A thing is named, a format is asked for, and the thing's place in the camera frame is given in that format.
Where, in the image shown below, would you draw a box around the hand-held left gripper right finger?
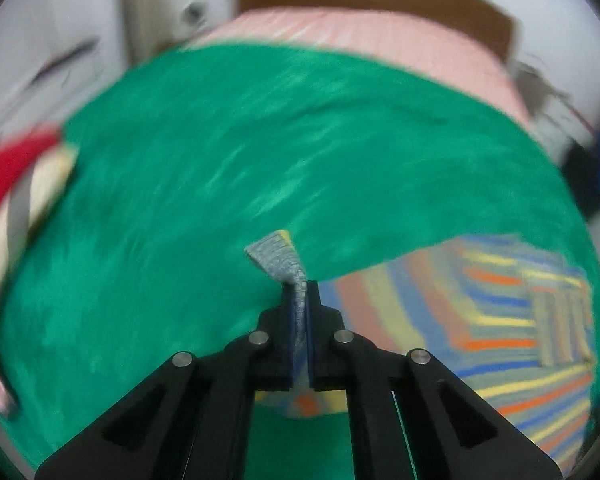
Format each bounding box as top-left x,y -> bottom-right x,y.
308,281 -> 564,480

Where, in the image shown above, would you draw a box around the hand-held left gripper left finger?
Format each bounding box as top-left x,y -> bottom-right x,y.
34,284 -> 309,480

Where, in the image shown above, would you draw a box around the striped knit sweater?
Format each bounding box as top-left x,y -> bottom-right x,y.
244,229 -> 600,472

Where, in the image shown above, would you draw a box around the dark clothes on chair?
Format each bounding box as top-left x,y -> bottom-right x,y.
561,144 -> 600,222

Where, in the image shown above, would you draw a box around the green velvet blanket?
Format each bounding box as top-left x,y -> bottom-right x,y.
0,42 -> 593,480

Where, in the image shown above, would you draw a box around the striped folded cloth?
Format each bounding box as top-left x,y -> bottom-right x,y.
0,144 -> 79,353

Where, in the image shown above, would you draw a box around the pink striped bedsheet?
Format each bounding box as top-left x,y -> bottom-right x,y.
187,6 -> 533,133

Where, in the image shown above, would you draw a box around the white desk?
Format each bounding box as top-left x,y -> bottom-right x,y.
514,54 -> 600,162

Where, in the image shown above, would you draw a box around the red folded cloth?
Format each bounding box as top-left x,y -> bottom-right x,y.
0,127 -> 64,233

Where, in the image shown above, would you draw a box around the beige curtain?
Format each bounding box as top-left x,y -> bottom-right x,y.
118,0 -> 148,67

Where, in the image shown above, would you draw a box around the white security camera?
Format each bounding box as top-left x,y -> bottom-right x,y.
181,1 -> 208,27

